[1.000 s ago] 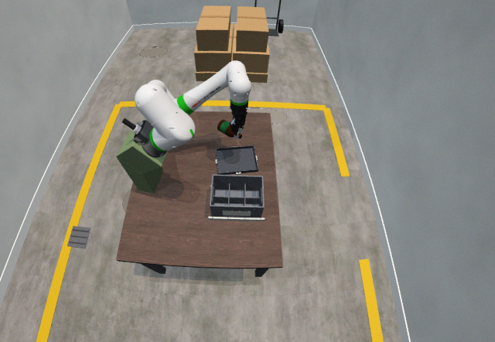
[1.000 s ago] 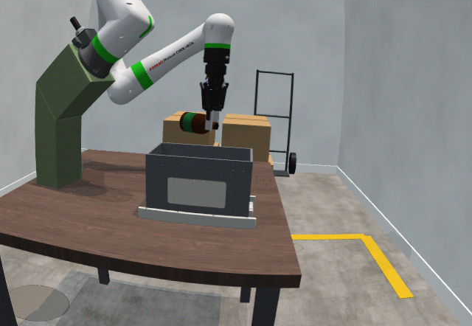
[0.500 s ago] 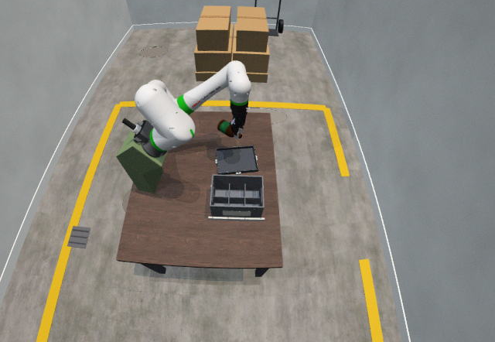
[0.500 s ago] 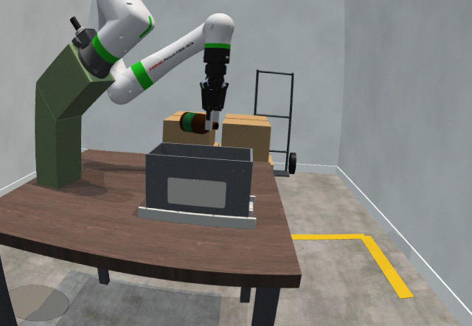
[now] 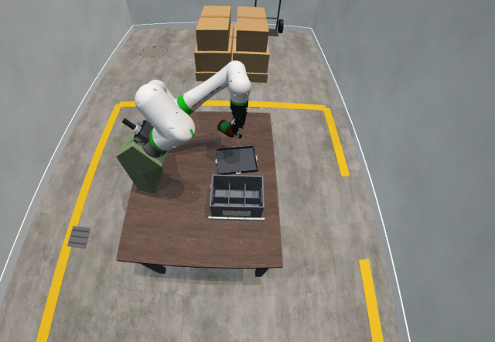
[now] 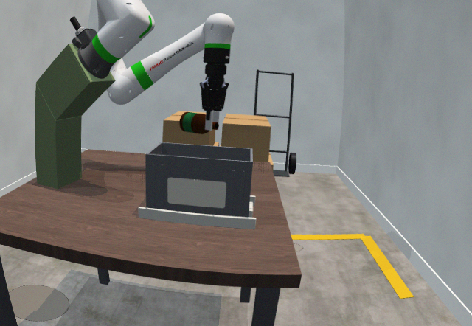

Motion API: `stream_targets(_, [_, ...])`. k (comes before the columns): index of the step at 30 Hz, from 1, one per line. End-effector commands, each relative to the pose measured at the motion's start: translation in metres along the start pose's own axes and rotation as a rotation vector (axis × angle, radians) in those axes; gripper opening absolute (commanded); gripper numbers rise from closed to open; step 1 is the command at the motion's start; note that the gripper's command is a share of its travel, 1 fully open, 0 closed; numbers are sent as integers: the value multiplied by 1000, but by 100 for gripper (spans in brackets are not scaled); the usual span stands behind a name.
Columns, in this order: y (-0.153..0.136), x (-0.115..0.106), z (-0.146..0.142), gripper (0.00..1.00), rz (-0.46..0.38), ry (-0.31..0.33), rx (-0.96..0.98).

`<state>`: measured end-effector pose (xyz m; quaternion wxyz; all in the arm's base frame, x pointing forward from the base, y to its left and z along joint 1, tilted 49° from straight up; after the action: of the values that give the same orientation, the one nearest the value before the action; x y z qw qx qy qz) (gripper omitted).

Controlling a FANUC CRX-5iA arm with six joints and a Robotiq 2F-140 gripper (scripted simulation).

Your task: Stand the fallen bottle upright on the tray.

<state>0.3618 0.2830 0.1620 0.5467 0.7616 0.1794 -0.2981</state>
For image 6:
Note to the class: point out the dark grey open-top crate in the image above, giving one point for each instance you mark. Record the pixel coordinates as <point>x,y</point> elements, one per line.
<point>202,179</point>

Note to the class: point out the orange bottle with green base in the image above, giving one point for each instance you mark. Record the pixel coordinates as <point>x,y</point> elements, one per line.
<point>195,123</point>

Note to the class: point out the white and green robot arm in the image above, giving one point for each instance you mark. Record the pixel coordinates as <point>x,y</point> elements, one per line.
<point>126,23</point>

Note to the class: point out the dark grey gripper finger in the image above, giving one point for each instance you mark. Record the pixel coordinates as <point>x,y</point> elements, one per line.
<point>207,97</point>
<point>219,100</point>

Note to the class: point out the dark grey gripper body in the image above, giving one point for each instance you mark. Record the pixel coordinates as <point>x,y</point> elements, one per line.
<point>214,72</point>

